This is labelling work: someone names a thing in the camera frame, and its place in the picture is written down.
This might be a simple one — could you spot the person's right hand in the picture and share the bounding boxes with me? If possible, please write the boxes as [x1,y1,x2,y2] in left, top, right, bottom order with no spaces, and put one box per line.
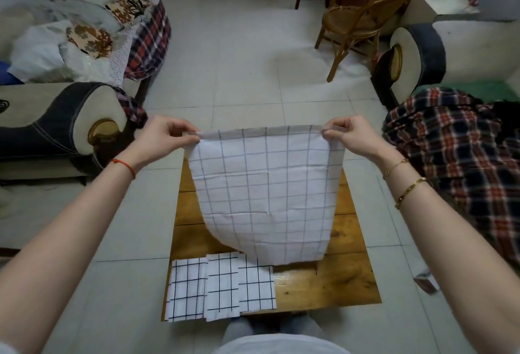
[322,115,403,170]

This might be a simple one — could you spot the red plaid blanket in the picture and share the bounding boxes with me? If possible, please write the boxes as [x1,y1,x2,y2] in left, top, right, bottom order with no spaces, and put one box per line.
[381,88,520,265]

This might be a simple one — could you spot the black backpack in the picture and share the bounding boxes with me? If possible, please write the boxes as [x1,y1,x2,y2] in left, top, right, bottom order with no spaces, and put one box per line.
[493,100,520,133]

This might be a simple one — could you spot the white side cabinet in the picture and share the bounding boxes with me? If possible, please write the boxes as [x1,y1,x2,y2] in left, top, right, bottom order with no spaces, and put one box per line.
[400,0,480,28]

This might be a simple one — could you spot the rattan chair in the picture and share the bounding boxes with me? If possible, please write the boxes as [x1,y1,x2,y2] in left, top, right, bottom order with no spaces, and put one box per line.
[315,0,428,83]

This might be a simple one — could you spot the green cloth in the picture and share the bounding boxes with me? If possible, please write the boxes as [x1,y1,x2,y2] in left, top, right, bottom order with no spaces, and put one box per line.
[414,80,520,103]

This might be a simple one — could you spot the white plastic bag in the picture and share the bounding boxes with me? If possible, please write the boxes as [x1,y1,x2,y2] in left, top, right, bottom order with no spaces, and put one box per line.
[8,21,74,82]

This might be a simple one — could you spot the thin gold chain bracelet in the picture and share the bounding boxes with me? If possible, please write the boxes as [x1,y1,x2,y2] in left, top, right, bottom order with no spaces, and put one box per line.
[381,158,410,180]

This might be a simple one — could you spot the wooden table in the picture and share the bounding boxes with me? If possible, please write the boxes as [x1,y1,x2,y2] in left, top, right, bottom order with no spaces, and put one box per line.
[161,159,382,322]

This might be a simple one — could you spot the person's white shirt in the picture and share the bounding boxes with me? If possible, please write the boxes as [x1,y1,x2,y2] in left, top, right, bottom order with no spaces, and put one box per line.
[0,333,350,354]

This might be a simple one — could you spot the person's left hand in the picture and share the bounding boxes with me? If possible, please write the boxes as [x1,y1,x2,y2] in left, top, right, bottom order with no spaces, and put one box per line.
[121,115,202,174]

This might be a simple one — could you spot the small white orange box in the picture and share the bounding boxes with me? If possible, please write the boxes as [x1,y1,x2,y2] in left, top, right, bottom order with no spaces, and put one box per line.
[413,270,441,296]

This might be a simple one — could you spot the grid cloth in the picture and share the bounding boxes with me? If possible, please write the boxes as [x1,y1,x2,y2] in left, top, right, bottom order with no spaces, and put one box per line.
[237,254,278,313]
[185,124,346,266]
[164,258,208,323]

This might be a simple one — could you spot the person's left forearm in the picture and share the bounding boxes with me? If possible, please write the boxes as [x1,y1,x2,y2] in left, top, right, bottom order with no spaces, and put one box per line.
[0,161,137,354]

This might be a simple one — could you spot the blue round object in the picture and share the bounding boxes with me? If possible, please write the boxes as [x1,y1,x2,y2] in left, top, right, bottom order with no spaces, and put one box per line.
[0,61,23,84]

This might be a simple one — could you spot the small plaid cloth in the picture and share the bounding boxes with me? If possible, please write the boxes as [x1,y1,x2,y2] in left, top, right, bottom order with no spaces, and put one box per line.
[109,0,171,129]

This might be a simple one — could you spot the cream and denim armchair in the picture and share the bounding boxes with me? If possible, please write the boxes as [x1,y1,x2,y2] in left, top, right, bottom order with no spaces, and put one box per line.
[0,0,171,186]

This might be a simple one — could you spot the red string bracelet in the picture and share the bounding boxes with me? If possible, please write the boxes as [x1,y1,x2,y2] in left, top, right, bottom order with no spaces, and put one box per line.
[112,158,137,180]

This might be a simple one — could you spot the long cream and denim sofa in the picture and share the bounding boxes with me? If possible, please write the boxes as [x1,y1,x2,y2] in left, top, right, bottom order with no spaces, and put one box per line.
[370,18,520,277]

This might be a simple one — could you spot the floral patterned blanket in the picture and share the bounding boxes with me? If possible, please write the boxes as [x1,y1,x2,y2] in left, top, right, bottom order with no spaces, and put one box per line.
[44,0,161,60]

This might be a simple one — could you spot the person's denim trousers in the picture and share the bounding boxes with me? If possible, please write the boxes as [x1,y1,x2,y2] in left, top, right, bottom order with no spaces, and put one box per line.
[221,313,326,342]

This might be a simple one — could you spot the person's right forearm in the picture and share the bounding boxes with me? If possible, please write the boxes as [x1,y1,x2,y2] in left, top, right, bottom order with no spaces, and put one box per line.
[383,159,520,354]

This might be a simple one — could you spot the gold bangle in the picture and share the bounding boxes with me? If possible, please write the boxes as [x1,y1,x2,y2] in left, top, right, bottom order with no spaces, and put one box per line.
[394,177,427,211]

